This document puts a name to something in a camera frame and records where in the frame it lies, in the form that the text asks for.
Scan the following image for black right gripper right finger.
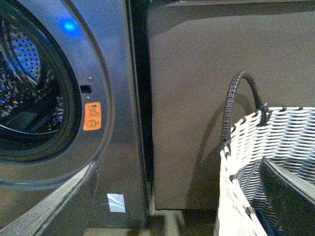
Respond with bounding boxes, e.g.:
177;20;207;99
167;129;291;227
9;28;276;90
259;158;315;236

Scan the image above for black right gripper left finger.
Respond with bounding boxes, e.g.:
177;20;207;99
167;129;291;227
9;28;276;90
0;161;96;236

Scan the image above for dark blue-grey garment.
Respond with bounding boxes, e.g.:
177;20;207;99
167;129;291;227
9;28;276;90
255;209;284;236

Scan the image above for grey front-load washing machine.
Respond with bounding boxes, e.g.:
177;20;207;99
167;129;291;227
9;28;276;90
0;0;150;229

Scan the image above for white woven laundry basket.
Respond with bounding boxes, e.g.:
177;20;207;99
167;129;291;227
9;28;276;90
214;107;315;236

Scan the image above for white tape label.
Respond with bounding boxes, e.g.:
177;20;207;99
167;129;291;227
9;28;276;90
107;193;126;213

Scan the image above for orange warning sticker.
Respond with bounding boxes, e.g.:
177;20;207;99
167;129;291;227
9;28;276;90
83;102;102;131

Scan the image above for brown cabinet panel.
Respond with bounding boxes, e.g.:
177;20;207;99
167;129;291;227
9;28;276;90
148;1;315;210

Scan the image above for dark wrapped basket handle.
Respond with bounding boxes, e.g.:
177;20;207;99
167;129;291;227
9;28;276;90
220;71;271;145

